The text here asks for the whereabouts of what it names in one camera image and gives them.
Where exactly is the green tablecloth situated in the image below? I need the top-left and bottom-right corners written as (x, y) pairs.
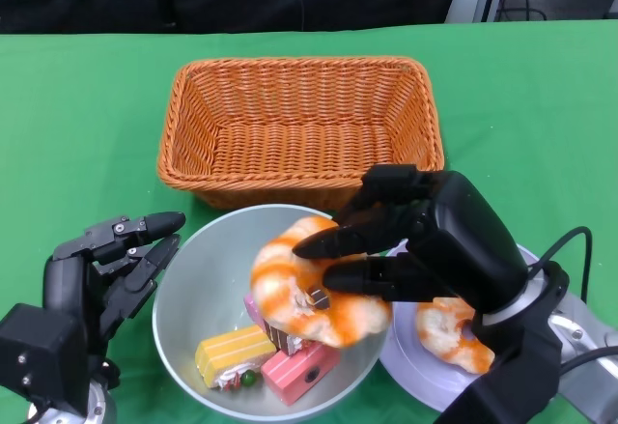
top-left (0, 18), bottom-right (618, 424)

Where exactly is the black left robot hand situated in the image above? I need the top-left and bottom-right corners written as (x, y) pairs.
top-left (42, 211), bottom-right (187, 355)

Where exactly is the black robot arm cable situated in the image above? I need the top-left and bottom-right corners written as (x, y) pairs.
top-left (533, 225), bottom-right (593, 304)

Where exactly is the lavender round plate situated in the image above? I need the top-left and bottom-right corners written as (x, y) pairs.
top-left (379, 238), bottom-right (554, 413)

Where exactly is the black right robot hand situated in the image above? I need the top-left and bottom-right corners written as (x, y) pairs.
top-left (292, 163), bottom-right (530, 315)

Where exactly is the pink chocolate layered cake slice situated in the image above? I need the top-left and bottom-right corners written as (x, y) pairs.
top-left (243, 293), bottom-right (316, 358)

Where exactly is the orange striped pumpkin bread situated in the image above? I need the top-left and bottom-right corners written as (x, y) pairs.
top-left (249, 215), bottom-right (393, 349)
top-left (415, 297), bottom-right (497, 375)

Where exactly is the yellow cake roll slice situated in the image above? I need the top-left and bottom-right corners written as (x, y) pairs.
top-left (194, 325), bottom-right (279, 390)

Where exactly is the salmon pink cake slice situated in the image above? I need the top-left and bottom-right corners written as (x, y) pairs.
top-left (260, 344), bottom-right (342, 406)

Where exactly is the orange wicker basket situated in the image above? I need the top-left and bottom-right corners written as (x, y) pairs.
top-left (157, 55), bottom-right (445, 212)

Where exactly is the pale grey-green bowl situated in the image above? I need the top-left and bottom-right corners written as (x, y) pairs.
top-left (152, 204), bottom-right (387, 418)

